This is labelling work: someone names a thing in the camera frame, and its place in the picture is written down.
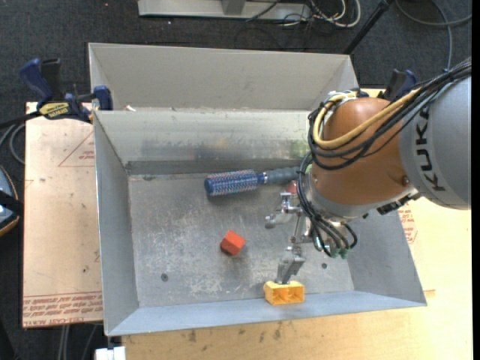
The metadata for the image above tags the black cylinder on white bracket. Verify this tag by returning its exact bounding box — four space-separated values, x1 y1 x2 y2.
376 196 410 216

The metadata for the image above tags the yellow toy brick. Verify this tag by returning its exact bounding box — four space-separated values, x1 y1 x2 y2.
262 280 306 307

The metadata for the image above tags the blue hairbrush with grey handle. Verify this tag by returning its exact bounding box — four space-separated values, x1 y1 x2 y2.
203 166 302 197

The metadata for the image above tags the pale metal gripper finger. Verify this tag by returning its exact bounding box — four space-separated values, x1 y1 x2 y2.
275 244 307 285
264 192 305 230

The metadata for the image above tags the red block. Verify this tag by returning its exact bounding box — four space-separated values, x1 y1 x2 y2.
219 229 247 257

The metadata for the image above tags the grey metal bin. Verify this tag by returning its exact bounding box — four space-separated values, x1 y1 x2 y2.
88 42 428 337

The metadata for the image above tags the brown cardboard board, red print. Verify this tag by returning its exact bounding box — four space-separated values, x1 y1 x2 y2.
22 101 437 329

